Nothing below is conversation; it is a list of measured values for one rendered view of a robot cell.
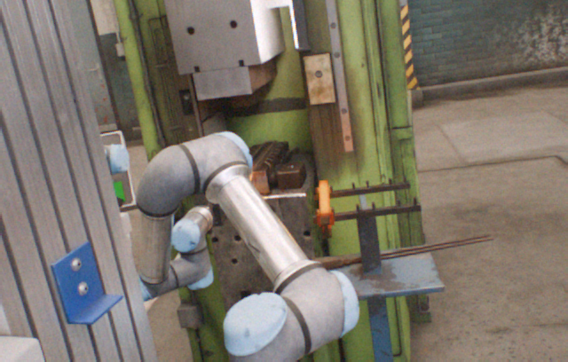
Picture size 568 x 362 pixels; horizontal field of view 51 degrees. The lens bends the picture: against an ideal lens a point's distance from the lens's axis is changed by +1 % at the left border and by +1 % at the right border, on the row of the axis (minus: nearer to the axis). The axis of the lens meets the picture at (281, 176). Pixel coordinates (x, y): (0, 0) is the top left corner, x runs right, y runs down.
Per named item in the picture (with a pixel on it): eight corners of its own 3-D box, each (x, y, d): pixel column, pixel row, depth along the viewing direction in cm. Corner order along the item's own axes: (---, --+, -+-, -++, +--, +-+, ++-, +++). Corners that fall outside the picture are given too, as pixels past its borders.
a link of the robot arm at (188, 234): (171, 257, 156) (164, 226, 154) (185, 240, 166) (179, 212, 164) (199, 255, 154) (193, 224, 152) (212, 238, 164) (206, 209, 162)
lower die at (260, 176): (269, 191, 213) (264, 169, 211) (216, 195, 218) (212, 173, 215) (290, 158, 252) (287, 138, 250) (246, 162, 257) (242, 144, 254)
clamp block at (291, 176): (302, 188, 210) (299, 170, 208) (279, 190, 212) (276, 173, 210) (307, 177, 221) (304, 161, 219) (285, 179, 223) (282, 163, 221)
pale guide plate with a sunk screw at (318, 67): (335, 102, 210) (328, 53, 205) (310, 105, 212) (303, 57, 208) (335, 101, 212) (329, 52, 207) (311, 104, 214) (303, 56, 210)
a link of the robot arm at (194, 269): (170, 290, 163) (161, 253, 160) (207, 275, 168) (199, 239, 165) (183, 299, 156) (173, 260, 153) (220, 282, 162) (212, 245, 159)
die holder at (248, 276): (323, 309, 217) (305, 193, 204) (224, 312, 226) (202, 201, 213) (340, 244, 269) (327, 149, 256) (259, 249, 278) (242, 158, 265)
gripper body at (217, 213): (206, 221, 182) (192, 236, 170) (200, 194, 179) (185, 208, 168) (229, 218, 180) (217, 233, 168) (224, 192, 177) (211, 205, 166)
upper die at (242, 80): (252, 93, 203) (248, 66, 200) (197, 100, 208) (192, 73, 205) (277, 74, 242) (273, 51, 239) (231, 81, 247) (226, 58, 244)
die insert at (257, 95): (251, 106, 215) (248, 90, 213) (232, 108, 217) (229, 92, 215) (270, 91, 243) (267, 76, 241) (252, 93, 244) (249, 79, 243)
